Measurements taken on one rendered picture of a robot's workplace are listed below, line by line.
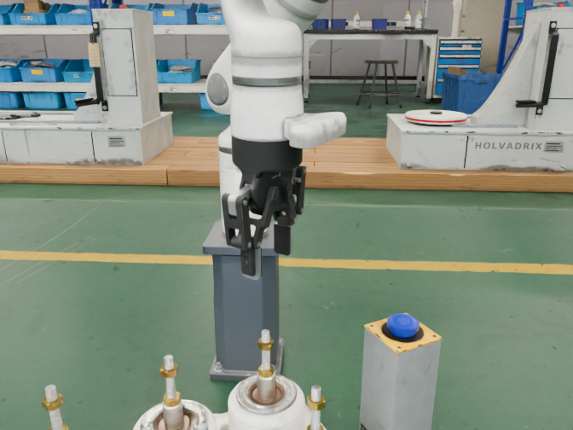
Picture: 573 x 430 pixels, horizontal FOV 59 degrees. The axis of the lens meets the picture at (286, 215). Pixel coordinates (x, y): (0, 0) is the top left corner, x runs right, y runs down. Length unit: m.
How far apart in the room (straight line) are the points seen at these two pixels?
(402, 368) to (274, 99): 0.36
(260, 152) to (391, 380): 0.33
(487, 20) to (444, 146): 4.39
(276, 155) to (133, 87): 2.14
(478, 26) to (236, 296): 6.02
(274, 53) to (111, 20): 2.18
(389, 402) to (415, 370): 0.05
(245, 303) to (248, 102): 0.58
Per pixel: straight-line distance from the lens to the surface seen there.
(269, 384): 0.65
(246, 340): 1.06
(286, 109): 0.50
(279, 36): 0.49
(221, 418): 0.75
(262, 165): 0.51
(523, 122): 2.77
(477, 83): 4.92
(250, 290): 1.00
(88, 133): 2.67
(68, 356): 1.27
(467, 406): 1.10
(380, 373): 0.69
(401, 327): 0.66
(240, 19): 0.51
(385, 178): 2.42
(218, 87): 0.91
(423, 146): 2.49
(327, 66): 8.75
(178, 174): 2.49
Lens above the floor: 0.67
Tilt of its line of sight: 19 degrees down
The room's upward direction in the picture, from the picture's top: straight up
